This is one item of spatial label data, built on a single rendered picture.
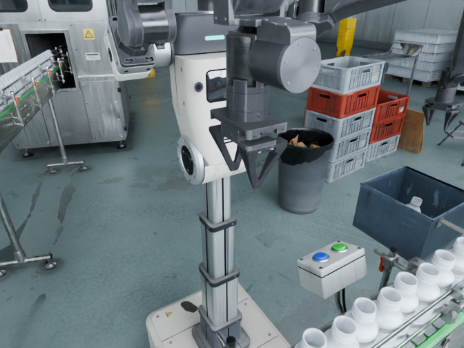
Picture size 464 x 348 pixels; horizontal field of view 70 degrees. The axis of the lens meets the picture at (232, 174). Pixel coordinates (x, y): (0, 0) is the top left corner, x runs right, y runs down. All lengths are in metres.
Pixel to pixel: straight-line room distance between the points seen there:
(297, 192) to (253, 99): 2.36
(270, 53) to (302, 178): 2.35
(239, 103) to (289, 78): 0.09
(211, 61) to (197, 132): 0.19
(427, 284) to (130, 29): 0.76
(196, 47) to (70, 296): 1.84
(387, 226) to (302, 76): 1.16
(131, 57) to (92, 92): 3.19
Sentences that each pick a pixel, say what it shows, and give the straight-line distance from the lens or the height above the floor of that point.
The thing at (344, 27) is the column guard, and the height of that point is 0.85.
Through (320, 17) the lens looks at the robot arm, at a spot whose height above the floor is 1.59.
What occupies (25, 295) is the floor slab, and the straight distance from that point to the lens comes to 2.54.
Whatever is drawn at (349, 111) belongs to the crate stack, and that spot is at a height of 0.71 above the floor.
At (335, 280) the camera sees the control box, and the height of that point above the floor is 1.09.
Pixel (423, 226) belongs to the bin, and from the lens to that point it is 1.39.
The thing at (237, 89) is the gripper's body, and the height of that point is 1.53.
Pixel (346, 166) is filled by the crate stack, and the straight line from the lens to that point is 3.58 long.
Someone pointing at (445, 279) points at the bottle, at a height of 1.12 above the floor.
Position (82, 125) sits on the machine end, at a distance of 4.18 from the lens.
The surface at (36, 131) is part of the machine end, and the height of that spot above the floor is 0.31.
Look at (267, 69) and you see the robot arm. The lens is 0.37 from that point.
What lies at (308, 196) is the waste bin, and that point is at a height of 0.19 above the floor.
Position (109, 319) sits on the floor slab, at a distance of 2.20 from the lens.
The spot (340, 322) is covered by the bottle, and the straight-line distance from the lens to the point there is 0.64.
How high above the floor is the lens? 1.63
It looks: 28 degrees down
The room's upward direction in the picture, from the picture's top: straight up
